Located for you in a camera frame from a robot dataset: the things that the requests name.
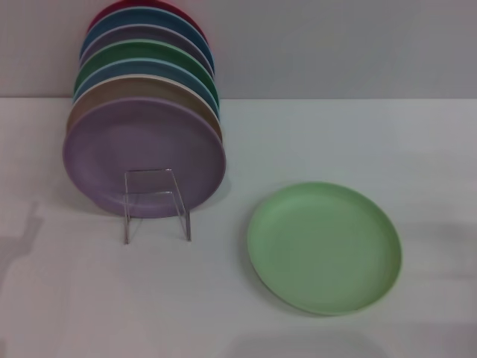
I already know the clear acrylic plate rack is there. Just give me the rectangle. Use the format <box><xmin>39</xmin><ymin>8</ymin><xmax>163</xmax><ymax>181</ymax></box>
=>
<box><xmin>122</xmin><ymin>168</ymin><xmax>192</xmax><ymax>245</ymax></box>

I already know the light green plate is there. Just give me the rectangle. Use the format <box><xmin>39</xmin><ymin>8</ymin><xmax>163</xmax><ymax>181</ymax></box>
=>
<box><xmin>244</xmin><ymin>180</ymin><xmax>404</xmax><ymax>318</ymax></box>

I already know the red plate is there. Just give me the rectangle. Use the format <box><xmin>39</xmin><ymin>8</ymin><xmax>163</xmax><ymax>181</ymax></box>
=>
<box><xmin>88</xmin><ymin>0</ymin><xmax>208</xmax><ymax>43</ymax></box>

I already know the light blue plate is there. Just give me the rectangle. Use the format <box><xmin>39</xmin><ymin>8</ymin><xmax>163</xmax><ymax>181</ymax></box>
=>
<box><xmin>72</xmin><ymin>57</ymin><xmax>221</xmax><ymax>113</ymax></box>

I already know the teal blue plate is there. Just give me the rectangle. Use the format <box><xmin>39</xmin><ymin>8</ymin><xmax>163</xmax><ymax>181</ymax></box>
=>
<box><xmin>78</xmin><ymin>6</ymin><xmax>216</xmax><ymax>76</ymax></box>

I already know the dark green plate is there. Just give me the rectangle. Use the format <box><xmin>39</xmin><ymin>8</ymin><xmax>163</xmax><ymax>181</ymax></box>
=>
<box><xmin>73</xmin><ymin>38</ymin><xmax>218</xmax><ymax>95</ymax></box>

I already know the purple plate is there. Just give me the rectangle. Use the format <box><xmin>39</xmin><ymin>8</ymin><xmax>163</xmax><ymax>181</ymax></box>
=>
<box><xmin>61</xmin><ymin>96</ymin><xmax>227</xmax><ymax>219</ymax></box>

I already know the tan beige plate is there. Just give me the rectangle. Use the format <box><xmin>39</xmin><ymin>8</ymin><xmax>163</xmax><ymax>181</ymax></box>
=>
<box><xmin>66</xmin><ymin>73</ymin><xmax>224</xmax><ymax>143</ymax></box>

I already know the grey lavender plate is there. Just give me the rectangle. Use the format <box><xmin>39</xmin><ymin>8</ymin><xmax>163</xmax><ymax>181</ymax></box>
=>
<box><xmin>79</xmin><ymin>25</ymin><xmax>215</xmax><ymax>80</ymax></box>

